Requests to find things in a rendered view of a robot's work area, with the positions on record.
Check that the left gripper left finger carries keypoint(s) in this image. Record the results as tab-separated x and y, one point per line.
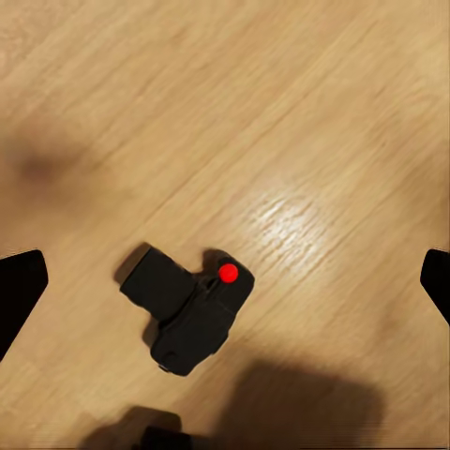
23	278

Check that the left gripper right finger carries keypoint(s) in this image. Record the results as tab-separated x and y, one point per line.
435	278

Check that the digital camera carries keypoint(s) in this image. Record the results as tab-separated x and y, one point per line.
194	314

